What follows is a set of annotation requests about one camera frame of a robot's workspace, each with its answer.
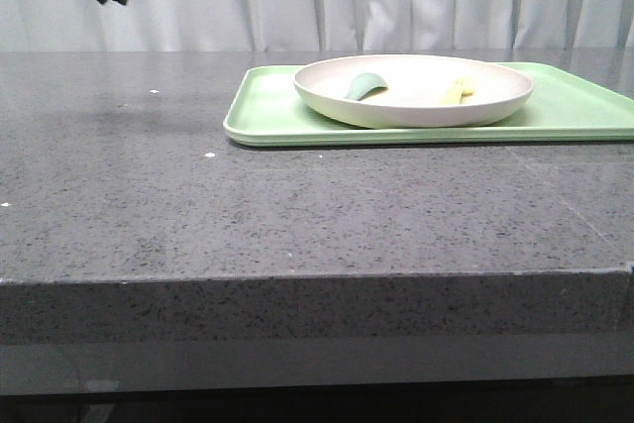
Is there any green plastic spoon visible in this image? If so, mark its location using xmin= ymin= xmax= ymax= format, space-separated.
xmin=345 ymin=72 xmax=388 ymax=101

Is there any white pleated curtain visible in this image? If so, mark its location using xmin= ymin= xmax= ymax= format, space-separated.
xmin=1 ymin=0 xmax=633 ymax=52

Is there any yellow plastic fork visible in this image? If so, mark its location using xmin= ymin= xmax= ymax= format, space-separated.
xmin=440 ymin=76 xmax=476 ymax=105

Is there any beige round plate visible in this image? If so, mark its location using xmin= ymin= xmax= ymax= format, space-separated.
xmin=294 ymin=54 xmax=534 ymax=129

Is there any light green serving tray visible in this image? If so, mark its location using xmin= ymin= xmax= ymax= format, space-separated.
xmin=223 ymin=62 xmax=633 ymax=148

